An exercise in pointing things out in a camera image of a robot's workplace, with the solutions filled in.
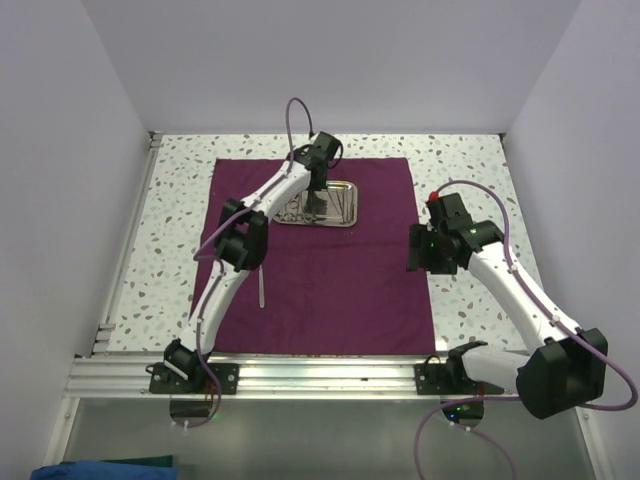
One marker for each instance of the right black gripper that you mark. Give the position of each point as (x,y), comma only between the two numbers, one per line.
(420,234)

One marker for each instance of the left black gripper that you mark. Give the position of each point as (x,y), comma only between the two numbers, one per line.
(321,187)

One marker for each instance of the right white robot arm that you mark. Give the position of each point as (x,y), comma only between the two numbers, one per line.
(563,365)

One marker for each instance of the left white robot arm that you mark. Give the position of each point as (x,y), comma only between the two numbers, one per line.
(239,246)

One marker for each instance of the steel instrument tray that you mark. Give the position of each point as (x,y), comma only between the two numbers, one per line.
(317,211)

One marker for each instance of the steel scissors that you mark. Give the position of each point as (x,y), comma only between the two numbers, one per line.
(291,213)

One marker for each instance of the green cloth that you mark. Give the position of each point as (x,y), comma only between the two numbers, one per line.
(164,461)

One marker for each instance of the blue cloth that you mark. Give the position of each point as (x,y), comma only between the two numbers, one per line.
(103,470)

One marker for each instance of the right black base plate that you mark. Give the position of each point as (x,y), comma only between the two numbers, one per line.
(439,376)

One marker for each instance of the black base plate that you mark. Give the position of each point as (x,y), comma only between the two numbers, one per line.
(165,381)
(439,376)

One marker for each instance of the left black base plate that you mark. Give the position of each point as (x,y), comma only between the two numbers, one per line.
(165,381)

